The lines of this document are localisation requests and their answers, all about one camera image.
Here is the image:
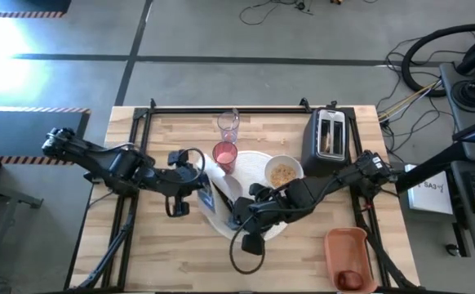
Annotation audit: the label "white ceramic bowl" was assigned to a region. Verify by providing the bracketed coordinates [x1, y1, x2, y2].
[264, 154, 305, 190]

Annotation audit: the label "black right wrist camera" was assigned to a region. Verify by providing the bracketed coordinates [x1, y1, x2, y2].
[241, 232, 266, 257]

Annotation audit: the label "red apple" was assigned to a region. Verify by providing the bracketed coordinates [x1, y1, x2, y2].
[335, 269, 366, 292]

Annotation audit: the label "grey side stand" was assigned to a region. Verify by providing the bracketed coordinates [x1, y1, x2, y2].
[0, 179, 45, 210]

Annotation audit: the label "orange plastic tray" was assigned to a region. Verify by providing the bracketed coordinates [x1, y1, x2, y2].
[323, 226, 380, 294]

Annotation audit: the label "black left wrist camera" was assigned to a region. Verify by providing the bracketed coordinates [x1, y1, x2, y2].
[165, 195, 191, 218]

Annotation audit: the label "golden cereal flakes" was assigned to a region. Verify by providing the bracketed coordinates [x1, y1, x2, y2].
[269, 163, 299, 189]

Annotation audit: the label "thick black hose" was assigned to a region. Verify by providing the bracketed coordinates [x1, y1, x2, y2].
[400, 24, 475, 98]

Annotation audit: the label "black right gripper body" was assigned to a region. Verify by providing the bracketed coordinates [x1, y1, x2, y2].
[230, 182, 300, 234]

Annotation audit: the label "grey desk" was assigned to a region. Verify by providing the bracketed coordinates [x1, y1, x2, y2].
[438, 60, 475, 258]

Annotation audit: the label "black two-slot toaster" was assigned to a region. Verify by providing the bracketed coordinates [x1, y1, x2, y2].
[300, 106, 353, 178]

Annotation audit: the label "coiled black cable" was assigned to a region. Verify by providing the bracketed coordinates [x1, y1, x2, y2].
[451, 79, 475, 114]

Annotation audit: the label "dark mat with hazard edging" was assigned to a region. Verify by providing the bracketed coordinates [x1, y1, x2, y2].
[0, 0, 72, 19]
[0, 106, 91, 165]

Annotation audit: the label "thin black floor cable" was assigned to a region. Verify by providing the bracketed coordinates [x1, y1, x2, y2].
[238, 0, 316, 26]

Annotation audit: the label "white paper sheet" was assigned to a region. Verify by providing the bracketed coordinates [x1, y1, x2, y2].
[406, 163, 455, 216]

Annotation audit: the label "clear bluish tumbler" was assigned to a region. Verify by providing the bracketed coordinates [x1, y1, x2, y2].
[216, 109, 241, 145]

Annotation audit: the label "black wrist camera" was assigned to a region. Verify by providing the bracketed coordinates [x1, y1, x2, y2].
[241, 232, 266, 257]
[165, 195, 191, 218]

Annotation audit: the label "tangled cable bundle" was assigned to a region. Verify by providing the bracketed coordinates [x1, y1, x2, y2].
[375, 36, 445, 153]

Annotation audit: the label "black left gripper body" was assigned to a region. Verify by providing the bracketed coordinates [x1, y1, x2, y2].
[154, 162, 206, 196]

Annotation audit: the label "red faceted tumbler with juice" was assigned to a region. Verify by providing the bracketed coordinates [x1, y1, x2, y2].
[211, 140, 239, 176]

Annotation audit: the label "white round woven placemat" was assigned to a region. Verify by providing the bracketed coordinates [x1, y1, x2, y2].
[196, 150, 304, 243]

